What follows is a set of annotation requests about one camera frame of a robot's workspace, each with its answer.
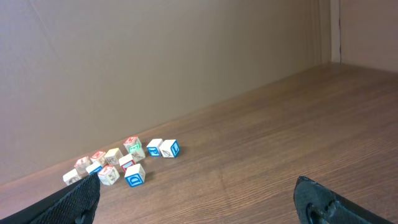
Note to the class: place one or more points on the blue picture block far left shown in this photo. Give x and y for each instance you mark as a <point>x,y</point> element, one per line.
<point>71,177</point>

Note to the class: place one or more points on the blue picture block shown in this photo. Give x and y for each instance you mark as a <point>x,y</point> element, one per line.
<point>94,167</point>
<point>71,177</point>

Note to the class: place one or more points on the red letter Y block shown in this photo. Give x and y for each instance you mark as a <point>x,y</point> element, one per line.
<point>108,175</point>

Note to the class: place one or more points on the plain wooden block far right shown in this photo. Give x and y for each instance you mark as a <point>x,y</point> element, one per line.
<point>170,148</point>

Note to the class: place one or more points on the blue block right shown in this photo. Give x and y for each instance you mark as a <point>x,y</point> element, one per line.
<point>153,147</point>

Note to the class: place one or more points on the green letter block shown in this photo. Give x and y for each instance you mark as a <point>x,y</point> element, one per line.
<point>137,153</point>

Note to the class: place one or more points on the blue letter D block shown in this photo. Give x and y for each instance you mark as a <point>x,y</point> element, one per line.
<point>135,175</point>

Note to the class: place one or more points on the yellow wooden block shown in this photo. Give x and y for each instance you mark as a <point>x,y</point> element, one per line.
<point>112,156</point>

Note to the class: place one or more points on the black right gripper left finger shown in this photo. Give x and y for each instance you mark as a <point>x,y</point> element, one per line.
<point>74,204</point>

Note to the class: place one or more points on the blue picture block centre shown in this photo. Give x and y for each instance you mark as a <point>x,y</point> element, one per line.
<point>94,167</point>

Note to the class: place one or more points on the red letter W block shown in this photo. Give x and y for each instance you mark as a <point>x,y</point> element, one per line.
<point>99,157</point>

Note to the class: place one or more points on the red letter A block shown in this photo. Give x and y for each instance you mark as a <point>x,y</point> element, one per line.
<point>81,164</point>

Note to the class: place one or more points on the red edged picture block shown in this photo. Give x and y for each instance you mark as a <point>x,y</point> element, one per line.
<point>126,161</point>

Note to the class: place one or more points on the red letter M block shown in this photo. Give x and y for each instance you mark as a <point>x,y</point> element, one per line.
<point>132,143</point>

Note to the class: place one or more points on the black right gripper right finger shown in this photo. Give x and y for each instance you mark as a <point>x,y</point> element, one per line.
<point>315,203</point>

